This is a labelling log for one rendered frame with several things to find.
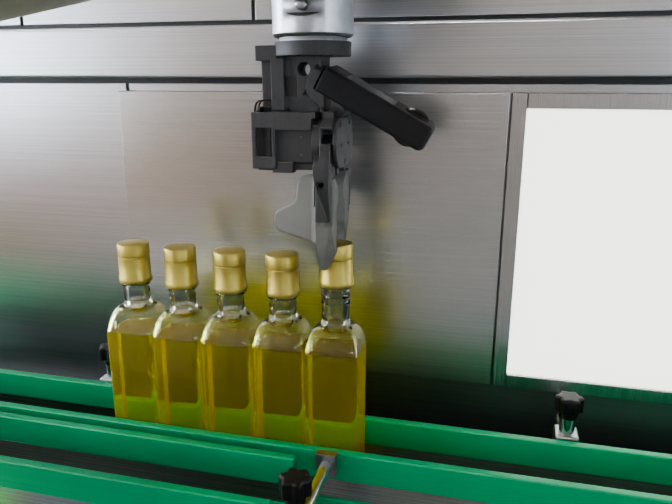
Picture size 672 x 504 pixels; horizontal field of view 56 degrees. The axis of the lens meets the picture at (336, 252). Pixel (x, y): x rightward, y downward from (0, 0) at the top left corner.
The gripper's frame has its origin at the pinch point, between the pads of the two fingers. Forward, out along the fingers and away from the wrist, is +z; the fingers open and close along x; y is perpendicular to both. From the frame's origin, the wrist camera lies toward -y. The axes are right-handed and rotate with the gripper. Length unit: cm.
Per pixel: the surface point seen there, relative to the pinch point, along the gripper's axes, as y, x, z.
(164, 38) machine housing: 24.1, -13.4, -21.5
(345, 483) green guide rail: -1.8, 3.6, 23.9
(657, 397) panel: -34.4, -11.7, 18.1
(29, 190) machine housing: 48, -16, -2
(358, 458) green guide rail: -3.2, 3.9, 20.5
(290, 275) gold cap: 4.5, 0.9, 2.5
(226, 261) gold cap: 11.2, 1.4, 1.3
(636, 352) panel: -31.7, -12.1, 13.0
